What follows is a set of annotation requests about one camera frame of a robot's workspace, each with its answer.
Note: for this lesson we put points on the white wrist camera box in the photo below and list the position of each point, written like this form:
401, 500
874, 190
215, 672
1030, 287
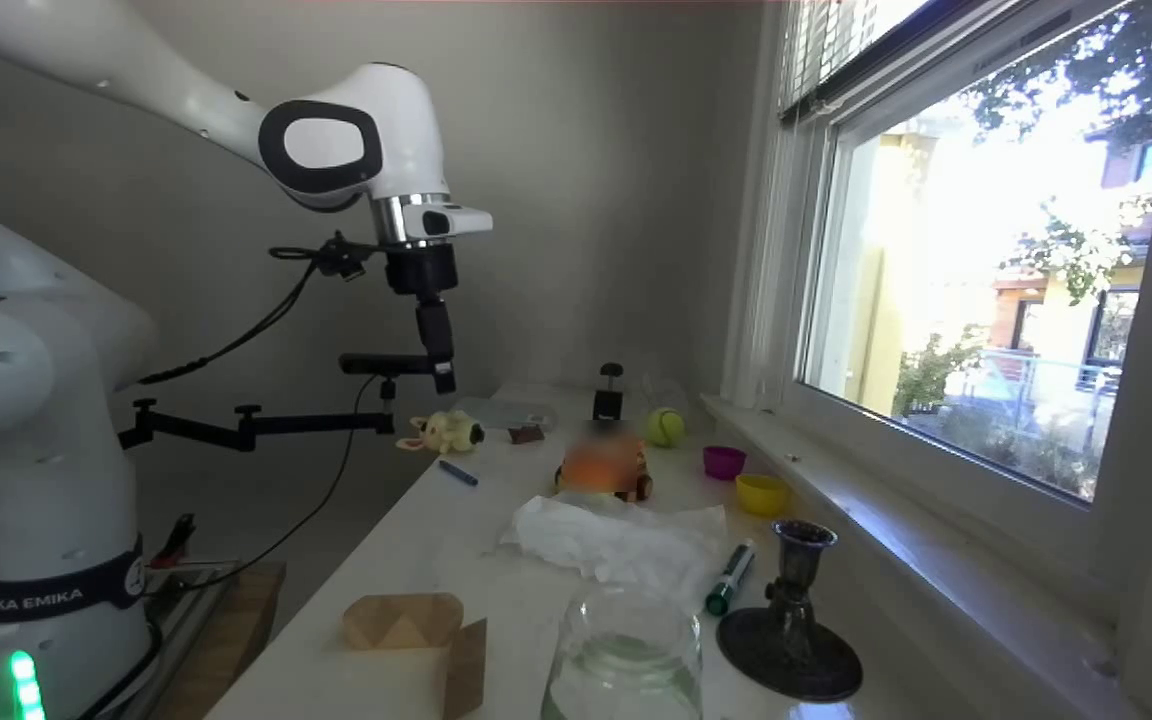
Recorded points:
460, 220

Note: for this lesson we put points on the white window frame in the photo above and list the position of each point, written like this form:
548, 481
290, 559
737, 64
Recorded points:
951, 534

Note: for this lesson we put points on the black bottle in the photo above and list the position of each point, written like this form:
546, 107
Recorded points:
611, 401

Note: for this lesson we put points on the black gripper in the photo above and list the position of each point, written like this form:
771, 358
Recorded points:
416, 273

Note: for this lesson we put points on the brown cardboard box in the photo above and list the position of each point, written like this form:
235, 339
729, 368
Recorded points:
401, 623

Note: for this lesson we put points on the wooden board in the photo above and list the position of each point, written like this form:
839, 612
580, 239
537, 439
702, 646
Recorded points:
221, 633

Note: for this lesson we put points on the clear glass jar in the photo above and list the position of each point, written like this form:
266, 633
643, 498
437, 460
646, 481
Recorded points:
620, 664

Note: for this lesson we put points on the purple cup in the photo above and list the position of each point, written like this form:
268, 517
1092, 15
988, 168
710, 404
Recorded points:
723, 460

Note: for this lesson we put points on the yellowish stuffed toy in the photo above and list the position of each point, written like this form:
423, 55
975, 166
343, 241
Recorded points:
440, 432

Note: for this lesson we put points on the black bar camera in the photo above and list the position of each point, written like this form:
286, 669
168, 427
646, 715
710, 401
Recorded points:
383, 362

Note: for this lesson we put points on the black candlestick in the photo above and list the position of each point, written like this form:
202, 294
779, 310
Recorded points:
789, 646

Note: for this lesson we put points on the green ball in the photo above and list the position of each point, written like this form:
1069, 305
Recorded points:
667, 427

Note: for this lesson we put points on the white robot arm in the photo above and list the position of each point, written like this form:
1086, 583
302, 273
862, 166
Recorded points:
30, 401

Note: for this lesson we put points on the orange toy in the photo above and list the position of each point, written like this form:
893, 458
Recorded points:
601, 464

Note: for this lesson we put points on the yellow bowl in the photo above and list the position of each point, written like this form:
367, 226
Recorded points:
761, 498

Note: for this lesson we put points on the green marker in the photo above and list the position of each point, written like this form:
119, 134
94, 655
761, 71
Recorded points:
729, 577

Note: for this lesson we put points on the white window blinds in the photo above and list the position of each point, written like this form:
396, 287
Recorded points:
830, 41

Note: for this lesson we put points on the blue pen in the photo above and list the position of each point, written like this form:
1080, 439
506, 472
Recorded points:
458, 472

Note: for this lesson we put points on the white cloth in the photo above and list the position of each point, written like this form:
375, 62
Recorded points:
601, 543

